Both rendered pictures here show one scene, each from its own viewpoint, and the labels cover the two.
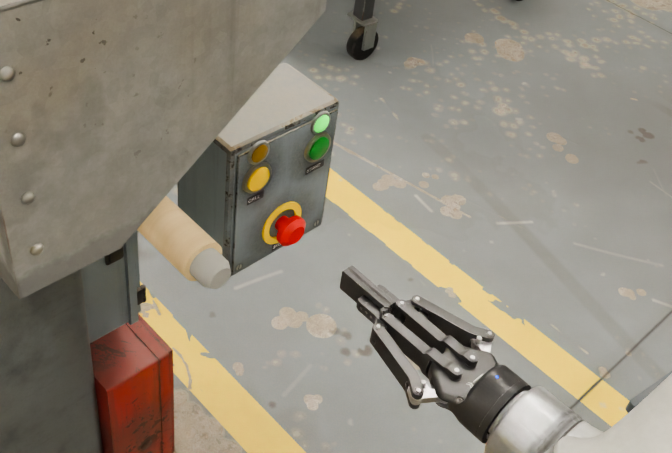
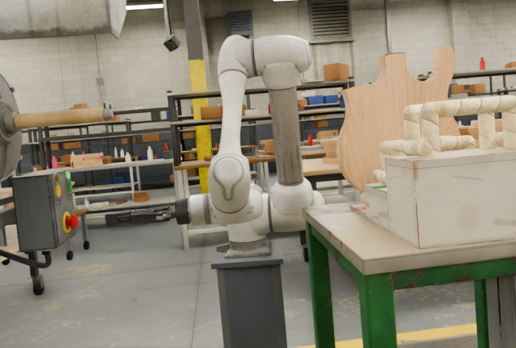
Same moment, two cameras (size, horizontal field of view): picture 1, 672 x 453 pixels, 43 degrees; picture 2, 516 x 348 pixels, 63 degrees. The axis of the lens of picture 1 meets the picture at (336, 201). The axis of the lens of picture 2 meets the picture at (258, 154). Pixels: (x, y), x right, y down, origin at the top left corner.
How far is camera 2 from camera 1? 0.88 m
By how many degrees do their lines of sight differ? 56
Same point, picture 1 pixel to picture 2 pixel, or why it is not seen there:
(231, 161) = (48, 179)
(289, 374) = not seen: outside the picture
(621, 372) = not seen: outside the picture
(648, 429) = (226, 137)
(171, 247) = (92, 111)
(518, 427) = (196, 199)
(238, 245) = (57, 227)
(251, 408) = not seen: outside the picture
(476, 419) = (183, 210)
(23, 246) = (110, 17)
